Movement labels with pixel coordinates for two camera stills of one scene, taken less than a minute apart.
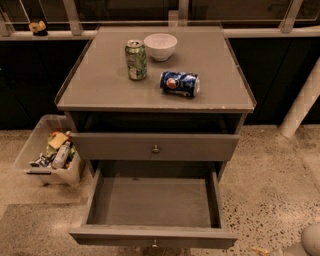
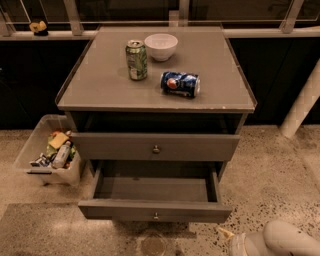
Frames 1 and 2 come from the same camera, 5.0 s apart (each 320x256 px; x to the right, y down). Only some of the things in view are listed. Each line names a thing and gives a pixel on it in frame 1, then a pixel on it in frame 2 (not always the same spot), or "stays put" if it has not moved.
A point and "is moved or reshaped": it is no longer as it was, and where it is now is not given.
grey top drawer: [153, 147] stays put
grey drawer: [153, 204] is moved or reshaped
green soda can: [136, 59] stays put
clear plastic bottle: [61, 155] stays put
